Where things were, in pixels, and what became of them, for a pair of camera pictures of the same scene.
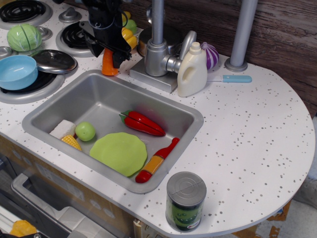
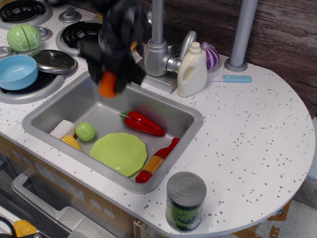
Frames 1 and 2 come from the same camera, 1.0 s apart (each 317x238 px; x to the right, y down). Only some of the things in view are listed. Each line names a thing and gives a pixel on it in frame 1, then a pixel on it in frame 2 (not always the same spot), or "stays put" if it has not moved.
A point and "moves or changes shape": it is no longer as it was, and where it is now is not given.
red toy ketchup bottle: x=155 y=162 stays put
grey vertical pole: x=237 y=62 stays put
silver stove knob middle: x=46 y=33 stays put
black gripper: x=113 y=37 → x=117 y=49
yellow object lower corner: x=21 y=228 stays put
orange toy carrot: x=108 y=68 moves or changes shape
